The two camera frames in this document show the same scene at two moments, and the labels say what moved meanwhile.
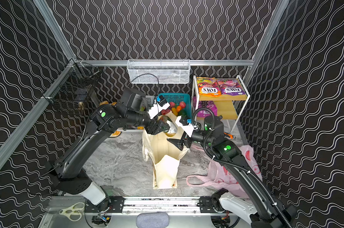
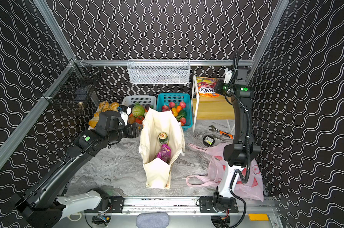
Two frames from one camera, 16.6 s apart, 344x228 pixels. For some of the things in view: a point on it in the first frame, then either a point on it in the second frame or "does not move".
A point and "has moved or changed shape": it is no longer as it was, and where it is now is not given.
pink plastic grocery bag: x=219 y=176 does not move
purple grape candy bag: x=209 y=104 -> x=165 y=153
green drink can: x=173 y=129 -> x=163 y=138
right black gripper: x=187 y=140 -> x=220 y=86
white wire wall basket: x=158 y=71 does not move
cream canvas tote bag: x=164 y=156 has moved or changed shape
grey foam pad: x=152 y=220 does not move
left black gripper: x=152 y=125 -> x=136 y=130
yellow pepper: x=174 y=110 does not move
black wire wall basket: x=75 y=88 does not move
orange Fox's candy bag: x=208 y=86 does not move
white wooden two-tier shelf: x=228 y=107 does not move
